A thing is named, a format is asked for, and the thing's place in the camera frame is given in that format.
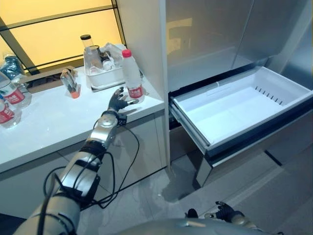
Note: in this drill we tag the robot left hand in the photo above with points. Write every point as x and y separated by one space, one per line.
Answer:
118 102

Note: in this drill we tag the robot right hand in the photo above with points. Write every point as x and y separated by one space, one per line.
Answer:
227 210

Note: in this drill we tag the robot right arm silver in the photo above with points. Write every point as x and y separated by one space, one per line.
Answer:
243 218

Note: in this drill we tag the robot left arm silver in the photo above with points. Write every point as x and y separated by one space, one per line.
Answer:
73 171

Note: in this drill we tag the white refrigerator drawer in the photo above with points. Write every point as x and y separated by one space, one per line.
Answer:
234 107

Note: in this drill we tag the silver refrigerator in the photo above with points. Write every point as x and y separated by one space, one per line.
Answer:
207 36

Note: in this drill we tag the white plastic bin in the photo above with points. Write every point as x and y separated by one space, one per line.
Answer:
107 78

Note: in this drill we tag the red cap water bottle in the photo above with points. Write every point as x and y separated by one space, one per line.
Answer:
132 73

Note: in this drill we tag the dark glass jar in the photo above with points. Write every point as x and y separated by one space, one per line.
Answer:
103 55

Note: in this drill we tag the clear plastic bag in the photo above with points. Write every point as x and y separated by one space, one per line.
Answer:
115 52

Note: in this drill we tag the clear plastic jar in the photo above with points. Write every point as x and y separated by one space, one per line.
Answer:
91 57

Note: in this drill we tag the white counter cabinet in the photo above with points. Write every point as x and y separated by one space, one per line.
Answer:
137 151

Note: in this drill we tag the clear jar black lid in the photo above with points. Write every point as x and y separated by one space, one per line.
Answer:
86 43

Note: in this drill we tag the red label water bottle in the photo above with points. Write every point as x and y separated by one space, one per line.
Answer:
13 93
6 113

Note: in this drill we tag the dark window frame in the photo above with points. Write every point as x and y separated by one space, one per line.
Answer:
22 52

